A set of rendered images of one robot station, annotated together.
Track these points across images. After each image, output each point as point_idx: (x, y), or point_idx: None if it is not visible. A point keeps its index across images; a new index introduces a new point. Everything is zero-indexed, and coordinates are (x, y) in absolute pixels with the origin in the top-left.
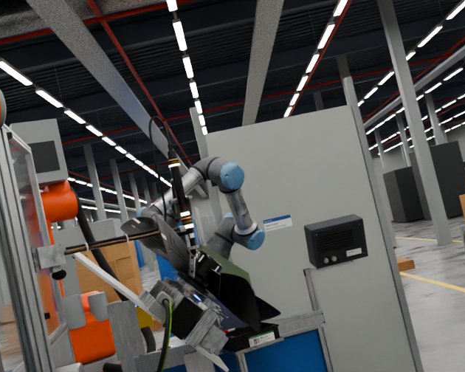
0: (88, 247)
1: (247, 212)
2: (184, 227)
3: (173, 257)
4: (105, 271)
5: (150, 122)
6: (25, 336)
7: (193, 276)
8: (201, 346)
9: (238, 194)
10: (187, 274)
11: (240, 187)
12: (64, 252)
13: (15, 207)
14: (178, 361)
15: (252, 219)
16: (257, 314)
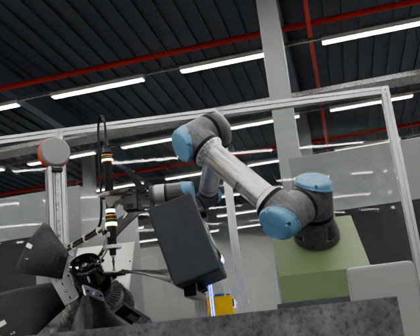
0: (71, 246)
1: (237, 185)
2: (105, 227)
3: (31, 264)
4: (126, 262)
5: (97, 123)
6: None
7: (72, 281)
8: None
9: (207, 164)
10: (61, 279)
11: (196, 157)
12: (66, 249)
13: (49, 219)
14: None
15: (255, 193)
16: (3, 331)
